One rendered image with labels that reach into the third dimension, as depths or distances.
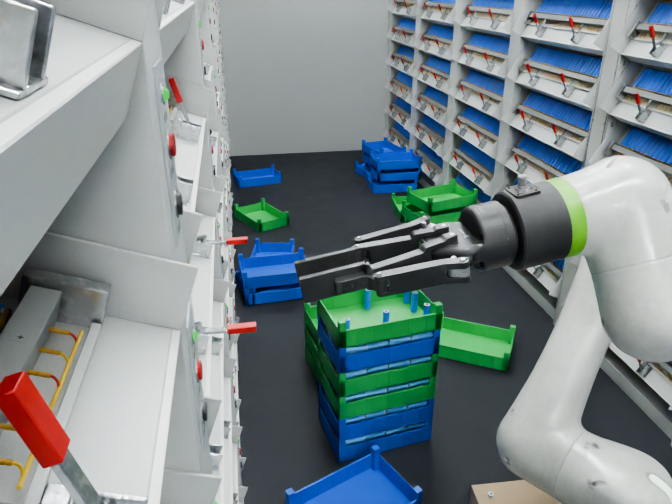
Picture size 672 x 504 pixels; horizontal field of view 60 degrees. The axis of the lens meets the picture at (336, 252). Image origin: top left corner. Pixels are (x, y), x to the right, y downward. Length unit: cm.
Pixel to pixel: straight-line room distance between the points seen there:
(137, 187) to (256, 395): 171
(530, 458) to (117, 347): 85
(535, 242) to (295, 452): 132
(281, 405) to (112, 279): 163
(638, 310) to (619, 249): 7
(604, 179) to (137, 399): 53
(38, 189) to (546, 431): 101
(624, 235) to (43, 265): 56
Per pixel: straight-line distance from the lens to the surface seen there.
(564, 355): 112
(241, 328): 71
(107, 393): 35
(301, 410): 198
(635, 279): 70
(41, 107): 17
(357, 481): 176
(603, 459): 109
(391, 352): 162
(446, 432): 193
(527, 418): 112
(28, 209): 17
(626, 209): 69
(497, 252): 64
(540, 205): 66
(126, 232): 39
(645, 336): 70
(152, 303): 41
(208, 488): 51
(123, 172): 38
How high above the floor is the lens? 128
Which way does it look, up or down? 25 degrees down
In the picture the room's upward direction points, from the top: straight up
